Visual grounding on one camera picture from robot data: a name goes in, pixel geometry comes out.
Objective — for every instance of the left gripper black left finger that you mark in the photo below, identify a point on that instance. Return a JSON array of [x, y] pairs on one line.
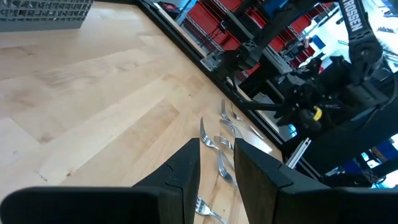
[[124, 205]]

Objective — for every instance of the tall red shelf rack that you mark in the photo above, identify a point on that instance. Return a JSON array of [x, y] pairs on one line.
[[205, 18]]

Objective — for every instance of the grey plastic silverware basket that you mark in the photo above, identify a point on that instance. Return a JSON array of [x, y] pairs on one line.
[[46, 15]]

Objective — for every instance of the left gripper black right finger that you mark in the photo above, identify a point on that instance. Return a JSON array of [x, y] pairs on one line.
[[280, 202]]

